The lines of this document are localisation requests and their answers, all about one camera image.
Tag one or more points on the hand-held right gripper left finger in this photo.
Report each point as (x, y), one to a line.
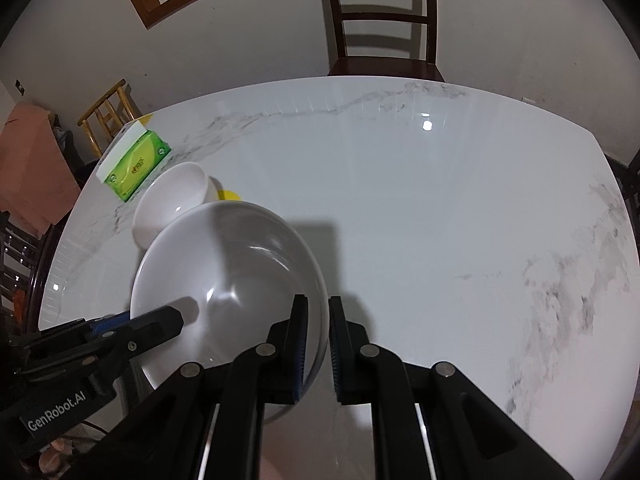
(300, 355)

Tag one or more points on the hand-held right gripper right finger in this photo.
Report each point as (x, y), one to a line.
(336, 355)

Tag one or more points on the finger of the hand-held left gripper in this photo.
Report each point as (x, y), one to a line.
(155, 327)
(107, 324)

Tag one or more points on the large pale pink bowl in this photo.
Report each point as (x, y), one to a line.
(240, 255)

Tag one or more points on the person's left hand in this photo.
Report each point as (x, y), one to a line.
(55, 457)

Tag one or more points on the orange object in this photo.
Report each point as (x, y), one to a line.
(19, 305)

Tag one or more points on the dark wooden chair with rails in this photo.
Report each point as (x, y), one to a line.
(35, 265)

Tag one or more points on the white bowl with grey print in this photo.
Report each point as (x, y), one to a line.
(170, 200)

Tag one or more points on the small yellow object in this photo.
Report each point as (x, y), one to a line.
(231, 195)

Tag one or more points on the green tissue box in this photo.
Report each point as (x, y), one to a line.
(137, 165)

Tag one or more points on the light bamboo chair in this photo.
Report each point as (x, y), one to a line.
(107, 120)

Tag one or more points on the dark wooden slat-back chair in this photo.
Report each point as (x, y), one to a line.
(380, 65)

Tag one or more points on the dark wall switch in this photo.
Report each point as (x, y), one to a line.
(20, 86)

